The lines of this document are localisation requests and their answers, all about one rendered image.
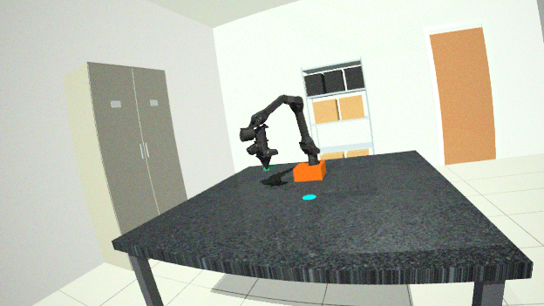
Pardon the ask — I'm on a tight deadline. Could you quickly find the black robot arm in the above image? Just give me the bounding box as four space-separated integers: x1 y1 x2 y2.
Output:
239 94 320 167

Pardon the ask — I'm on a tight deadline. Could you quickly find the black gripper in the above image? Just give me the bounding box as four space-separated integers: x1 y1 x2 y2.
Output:
255 138 278 169

